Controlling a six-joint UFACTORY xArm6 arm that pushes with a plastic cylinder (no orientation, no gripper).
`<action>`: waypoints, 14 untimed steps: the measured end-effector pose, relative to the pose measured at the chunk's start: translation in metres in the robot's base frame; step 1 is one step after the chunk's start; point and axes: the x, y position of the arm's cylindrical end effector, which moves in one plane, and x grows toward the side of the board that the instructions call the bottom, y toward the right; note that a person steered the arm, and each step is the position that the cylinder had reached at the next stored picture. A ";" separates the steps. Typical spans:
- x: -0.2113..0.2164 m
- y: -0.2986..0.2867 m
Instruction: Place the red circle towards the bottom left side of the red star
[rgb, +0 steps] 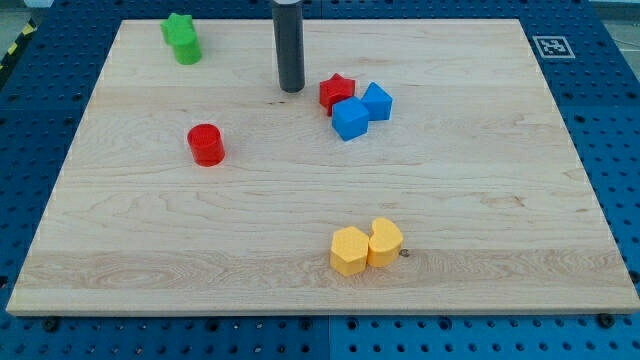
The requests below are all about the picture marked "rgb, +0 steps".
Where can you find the yellow hexagon block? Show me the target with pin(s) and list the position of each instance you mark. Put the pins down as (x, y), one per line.
(349, 251)

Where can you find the green cylinder block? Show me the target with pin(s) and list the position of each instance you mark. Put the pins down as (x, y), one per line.
(185, 45)

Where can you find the red star block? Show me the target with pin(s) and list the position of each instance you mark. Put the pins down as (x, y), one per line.
(335, 89)

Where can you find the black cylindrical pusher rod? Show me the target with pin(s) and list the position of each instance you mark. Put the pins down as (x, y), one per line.
(288, 34)

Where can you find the yellow heart block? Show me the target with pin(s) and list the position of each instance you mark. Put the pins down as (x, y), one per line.
(385, 242)

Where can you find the blue cube block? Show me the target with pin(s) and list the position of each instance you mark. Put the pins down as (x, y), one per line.
(350, 118)

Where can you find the light wooden board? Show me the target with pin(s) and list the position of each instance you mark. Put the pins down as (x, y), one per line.
(475, 166)

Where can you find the red cylinder block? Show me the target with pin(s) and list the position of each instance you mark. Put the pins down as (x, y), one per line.
(206, 144)

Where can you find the green star block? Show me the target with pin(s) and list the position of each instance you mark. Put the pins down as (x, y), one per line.
(175, 25)

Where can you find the blue triangle block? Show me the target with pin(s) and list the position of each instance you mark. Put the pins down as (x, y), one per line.
(378, 102)

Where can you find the white fiducial marker tag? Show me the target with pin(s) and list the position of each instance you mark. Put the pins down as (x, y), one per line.
(553, 47)

